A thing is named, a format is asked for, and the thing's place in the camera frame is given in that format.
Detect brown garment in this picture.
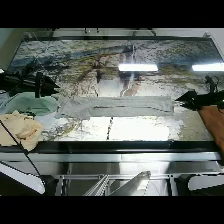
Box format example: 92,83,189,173
197,104,224,155

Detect black cable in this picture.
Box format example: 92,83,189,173
0,119,48,189

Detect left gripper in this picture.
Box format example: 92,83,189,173
34,71,46,99

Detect cream garment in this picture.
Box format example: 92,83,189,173
0,111,45,152

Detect grey T-shirt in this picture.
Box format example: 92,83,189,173
54,95,176,121

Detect pale green garment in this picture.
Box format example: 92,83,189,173
0,91,60,117

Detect silver frame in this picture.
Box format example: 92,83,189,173
0,151,224,197

